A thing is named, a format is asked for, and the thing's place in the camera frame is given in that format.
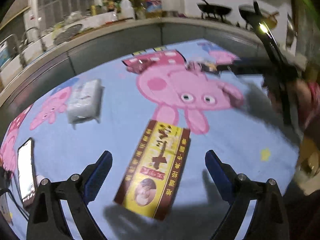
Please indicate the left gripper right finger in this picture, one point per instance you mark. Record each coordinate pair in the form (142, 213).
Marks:
(269, 219)

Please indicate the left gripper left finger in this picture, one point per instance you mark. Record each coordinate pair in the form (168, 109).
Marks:
(47, 219)

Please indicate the yellow red cardboard box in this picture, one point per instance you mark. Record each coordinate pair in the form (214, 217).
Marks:
(153, 174)

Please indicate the white tissue pack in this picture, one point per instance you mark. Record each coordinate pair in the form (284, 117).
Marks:
(85, 103)

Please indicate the pink red snack wrapper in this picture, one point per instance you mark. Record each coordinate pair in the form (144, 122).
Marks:
(138, 65)

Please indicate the orange white snack wrapper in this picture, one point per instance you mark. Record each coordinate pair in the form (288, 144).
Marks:
(199, 67)

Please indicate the steel kitchen faucet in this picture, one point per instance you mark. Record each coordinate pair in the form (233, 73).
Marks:
(14, 48)

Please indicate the person right hand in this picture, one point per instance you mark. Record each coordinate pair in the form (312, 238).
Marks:
(305, 95)

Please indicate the black smartphone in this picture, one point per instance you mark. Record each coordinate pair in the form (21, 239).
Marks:
(26, 172)

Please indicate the black wok right burner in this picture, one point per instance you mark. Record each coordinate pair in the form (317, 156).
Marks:
(248, 11)

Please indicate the black wok burner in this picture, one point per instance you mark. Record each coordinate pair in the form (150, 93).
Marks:
(248, 11)
(213, 12)

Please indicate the black wok left burner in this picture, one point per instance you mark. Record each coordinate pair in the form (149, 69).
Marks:
(213, 12)

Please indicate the blue pig cartoon tablecloth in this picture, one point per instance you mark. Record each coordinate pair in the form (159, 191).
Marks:
(228, 114)

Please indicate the yellow cooking oil bottle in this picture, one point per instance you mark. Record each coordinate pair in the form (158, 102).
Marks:
(153, 8)

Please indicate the white plastic jug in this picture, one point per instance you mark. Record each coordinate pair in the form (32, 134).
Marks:
(126, 10)

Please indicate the round glass pot lid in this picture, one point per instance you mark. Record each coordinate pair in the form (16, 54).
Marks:
(67, 34)

